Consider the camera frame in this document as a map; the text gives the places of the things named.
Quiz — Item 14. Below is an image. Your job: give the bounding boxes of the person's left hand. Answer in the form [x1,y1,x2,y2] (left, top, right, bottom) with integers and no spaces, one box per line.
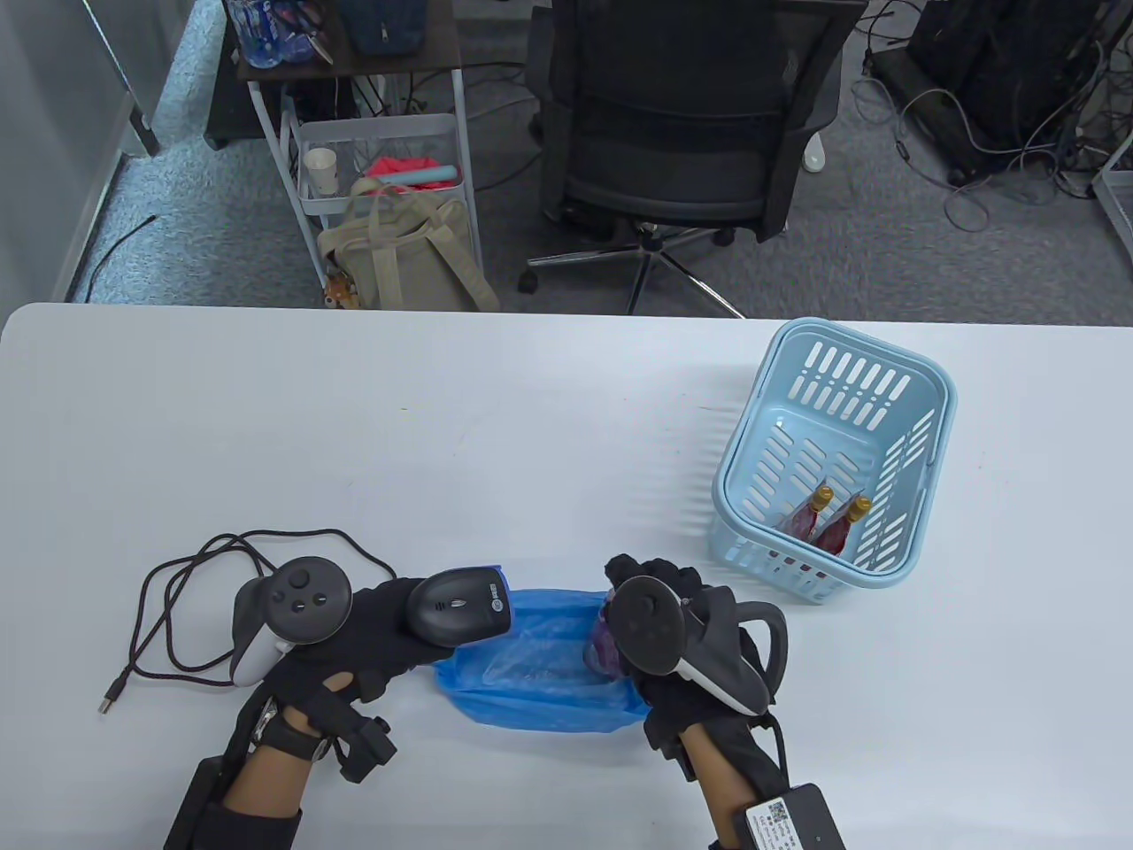
[264,580,448,709]

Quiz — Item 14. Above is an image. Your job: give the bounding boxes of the person's right hand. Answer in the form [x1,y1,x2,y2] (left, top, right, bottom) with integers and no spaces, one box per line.
[605,555,780,782]

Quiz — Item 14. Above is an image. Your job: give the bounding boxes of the grey hand controller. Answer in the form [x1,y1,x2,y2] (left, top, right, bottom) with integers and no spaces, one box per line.
[609,576,789,716]
[232,556,353,687]

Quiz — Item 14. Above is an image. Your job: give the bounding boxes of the black and blue barcode scanner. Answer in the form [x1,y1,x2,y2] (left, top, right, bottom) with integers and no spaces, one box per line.
[405,567,514,652]

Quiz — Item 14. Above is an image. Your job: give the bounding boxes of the red ketchup package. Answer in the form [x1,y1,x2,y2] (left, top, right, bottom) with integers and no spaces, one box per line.
[813,496,874,557]
[586,602,625,674]
[779,485,835,541]

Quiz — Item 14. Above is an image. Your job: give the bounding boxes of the blue plastic bag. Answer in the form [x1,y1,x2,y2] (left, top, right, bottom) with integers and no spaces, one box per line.
[431,589,651,734]

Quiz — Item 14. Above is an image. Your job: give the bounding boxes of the black left forearm box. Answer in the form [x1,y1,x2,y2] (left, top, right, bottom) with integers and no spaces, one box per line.
[164,754,304,850]

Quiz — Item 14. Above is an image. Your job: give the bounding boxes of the person's right forearm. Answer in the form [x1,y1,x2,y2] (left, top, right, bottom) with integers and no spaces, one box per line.
[686,722,753,850]

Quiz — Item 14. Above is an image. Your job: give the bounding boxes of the black right forearm box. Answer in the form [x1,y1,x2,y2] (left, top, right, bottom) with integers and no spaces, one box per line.
[733,784,846,850]

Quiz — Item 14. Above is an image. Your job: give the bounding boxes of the person's left forearm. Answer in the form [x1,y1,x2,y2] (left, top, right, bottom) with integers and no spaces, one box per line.
[221,708,330,811]

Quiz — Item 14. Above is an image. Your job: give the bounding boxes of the light blue plastic basket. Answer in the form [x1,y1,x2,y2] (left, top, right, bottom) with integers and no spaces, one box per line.
[710,319,959,605]

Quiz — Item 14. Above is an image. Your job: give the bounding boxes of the beige tote bag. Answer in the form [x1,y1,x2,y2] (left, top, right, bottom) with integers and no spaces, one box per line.
[317,177,501,313]

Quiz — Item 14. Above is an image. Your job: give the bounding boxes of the teal cylinder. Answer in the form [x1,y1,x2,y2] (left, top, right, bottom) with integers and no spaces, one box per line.
[376,165,459,191]

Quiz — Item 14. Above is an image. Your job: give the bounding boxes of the red cloth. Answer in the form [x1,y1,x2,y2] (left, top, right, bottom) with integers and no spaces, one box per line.
[363,155,441,182]

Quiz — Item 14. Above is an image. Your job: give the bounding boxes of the white rolling cart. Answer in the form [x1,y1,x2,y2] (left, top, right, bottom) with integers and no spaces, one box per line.
[235,0,486,309]

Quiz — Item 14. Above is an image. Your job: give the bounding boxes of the black floor case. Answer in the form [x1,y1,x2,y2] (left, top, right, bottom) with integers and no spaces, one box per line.
[204,53,271,150]

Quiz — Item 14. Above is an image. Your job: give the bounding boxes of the black office chair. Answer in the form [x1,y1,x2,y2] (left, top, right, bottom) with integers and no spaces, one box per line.
[518,0,868,318]

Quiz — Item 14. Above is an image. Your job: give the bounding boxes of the dark blue pouch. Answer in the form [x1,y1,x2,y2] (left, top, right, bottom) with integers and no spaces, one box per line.
[336,0,432,56]

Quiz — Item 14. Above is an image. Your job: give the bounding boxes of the pack of water bottles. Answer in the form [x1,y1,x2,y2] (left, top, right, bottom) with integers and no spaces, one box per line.
[226,0,293,70]

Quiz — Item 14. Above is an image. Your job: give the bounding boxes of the white metal rack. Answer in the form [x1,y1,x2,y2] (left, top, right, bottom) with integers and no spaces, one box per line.
[1091,133,1133,258]

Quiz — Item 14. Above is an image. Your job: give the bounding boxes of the black computer equipment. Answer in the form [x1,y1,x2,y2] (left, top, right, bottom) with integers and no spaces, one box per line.
[872,0,1107,182]

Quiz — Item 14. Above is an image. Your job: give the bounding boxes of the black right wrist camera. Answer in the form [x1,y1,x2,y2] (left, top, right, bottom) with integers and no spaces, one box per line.
[653,739,702,782]

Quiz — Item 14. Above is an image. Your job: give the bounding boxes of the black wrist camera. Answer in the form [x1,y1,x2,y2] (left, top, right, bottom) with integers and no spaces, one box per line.
[653,739,702,782]
[338,715,399,784]

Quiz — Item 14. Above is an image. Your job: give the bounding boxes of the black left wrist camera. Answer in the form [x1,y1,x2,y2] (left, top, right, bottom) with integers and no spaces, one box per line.
[338,715,399,784]

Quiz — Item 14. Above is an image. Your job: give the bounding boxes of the black floor cable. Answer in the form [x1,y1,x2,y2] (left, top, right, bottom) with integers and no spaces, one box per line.
[86,215,160,302]

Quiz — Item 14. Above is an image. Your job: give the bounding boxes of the tangle of floor cables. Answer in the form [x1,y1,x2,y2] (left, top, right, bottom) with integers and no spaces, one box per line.
[850,35,1133,233]

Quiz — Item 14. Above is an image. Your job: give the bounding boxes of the red-handled scissors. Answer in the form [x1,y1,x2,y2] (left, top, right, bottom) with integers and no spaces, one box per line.
[270,0,335,65]

